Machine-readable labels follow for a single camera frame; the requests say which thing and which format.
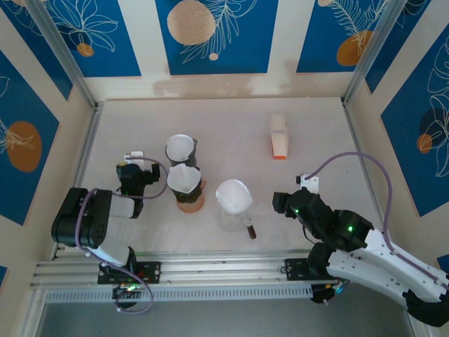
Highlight white paper coffee filter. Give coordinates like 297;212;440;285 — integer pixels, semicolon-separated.
215;178;253;214
166;134;196;163
167;164;202;197

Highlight clear transparent dripper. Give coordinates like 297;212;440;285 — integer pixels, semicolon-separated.
215;180;254;217

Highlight olive green transparent dripper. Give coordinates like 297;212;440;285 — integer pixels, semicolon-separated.
167;164;207;205

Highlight grey transparent dripper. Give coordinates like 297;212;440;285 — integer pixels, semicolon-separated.
164;135;200;169

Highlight orange coffee filter box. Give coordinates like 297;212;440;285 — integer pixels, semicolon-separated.
269;112;290;161

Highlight black controller board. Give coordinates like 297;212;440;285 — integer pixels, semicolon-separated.
112;280;145;300
310;282;349;305

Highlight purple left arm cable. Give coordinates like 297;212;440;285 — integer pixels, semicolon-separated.
76;157;169;315

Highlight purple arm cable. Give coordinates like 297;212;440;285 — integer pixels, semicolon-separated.
76;157;169;315
307;151;449;306

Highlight aluminium side rail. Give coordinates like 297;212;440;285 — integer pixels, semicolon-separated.
342;98;396;253
52;101;106;260

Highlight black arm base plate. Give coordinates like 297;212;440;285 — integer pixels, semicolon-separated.
98;261;162;285
284;258;337;282

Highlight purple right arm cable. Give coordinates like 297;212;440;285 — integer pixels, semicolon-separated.
307;151;449;306

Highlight aluminium mounting rail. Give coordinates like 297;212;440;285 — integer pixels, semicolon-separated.
29;249;415;289

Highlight grey slotted cable duct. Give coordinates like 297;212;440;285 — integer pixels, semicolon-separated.
45;284;313;303

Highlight aluminium frame post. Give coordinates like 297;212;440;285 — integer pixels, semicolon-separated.
26;0;98;110
342;0;404;105

